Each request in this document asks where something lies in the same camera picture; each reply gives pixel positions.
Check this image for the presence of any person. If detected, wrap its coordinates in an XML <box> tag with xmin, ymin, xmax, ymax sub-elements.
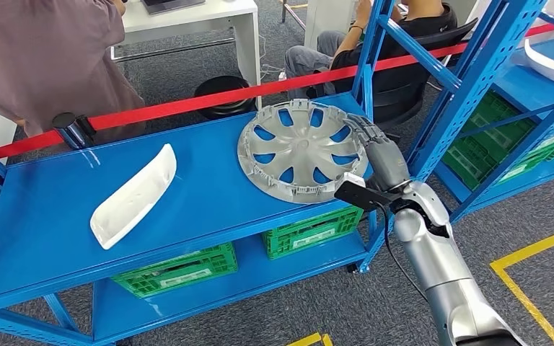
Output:
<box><xmin>0</xmin><ymin>0</ymin><xmax>146</xmax><ymax>144</ymax></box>
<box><xmin>283</xmin><ymin>0</ymin><xmax>459</xmax><ymax>101</ymax></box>

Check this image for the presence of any white curved plastic part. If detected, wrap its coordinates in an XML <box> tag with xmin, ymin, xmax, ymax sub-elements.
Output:
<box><xmin>524</xmin><ymin>39</ymin><xmax>554</xmax><ymax>90</ymax></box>
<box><xmin>89</xmin><ymin>143</ymin><xmax>178</xmax><ymax>251</ymax></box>

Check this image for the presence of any blue metal shelf rack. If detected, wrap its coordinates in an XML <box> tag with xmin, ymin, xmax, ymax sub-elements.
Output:
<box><xmin>0</xmin><ymin>0</ymin><xmax>548</xmax><ymax>346</ymax></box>
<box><xmin>432</xmin><ymin>12</ymin><xmax>554</xmax><ymax>226</ymax></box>

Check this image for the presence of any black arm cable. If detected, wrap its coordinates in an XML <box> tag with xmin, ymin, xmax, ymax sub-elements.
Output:
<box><xmin>374</xmin><ymin>204</ymin><xmax>430</xmax><ymax>304</ymax></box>

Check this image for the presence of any red barrier belt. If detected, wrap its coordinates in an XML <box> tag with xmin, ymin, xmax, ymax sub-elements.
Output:
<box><xmin>0</xmin><ymin>14</ymin><xmax>554</xmax><ymax>159</ymax></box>

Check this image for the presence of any chrome black stanchion post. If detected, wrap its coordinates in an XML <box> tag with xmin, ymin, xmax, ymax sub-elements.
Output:
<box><xmin>51</xmin><ymin>112</ymin><xmax>97</xmax><ymax>151</ymax></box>

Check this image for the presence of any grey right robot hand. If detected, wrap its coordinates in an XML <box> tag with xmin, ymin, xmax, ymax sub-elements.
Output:
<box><xmin>343</xmin><ymin>113</ymin><xmax>412</xmax><ymax>193</ymax></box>

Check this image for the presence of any white cabinet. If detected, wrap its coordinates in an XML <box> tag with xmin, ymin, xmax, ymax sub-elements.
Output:
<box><xmin>303</xmin><ymin>0</ymin><xmax>360</xmax><ymax>49</ymax></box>

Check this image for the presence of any black office chair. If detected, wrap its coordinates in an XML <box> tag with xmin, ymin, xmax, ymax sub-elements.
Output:
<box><xmin>305</xmin><ymin>18</ymin><xmax>480</xmax><ymax>129</ymax></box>

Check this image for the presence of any grey laptop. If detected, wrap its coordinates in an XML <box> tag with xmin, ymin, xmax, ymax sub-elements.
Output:
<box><xmin>141</xmin><ymin>0</ymin><xmax>207</xmax><ymax>15</ymax></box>

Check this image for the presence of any black round stool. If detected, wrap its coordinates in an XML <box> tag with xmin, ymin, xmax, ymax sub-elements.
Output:
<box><xmin>193</xmin><ymin>75</ymin><xmax>258</xmax><ymax>120</ymax></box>

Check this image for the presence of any white desk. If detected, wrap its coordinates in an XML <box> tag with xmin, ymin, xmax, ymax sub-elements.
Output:
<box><xmin>110</xmin><ymin>0</ymin><xmax>262</xmax><ymax>111</ymax></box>

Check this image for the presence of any yellow floor tape square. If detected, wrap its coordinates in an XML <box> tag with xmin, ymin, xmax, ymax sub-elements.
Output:
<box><xmin>489</xmin><ymin>227</ymin><xmax>554</xmax><ymax>346</ymax></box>
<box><xmin>286</xmin><ymin>332</ymin><xmax>334</xmax><ymax>346</ymax></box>

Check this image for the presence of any silver plastic wheel hubcap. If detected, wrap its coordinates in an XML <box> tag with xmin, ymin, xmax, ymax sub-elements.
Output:
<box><xmin>237</xmin><ymin>99</ymin><xmax>371</xmax><ymax>205</ymax></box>

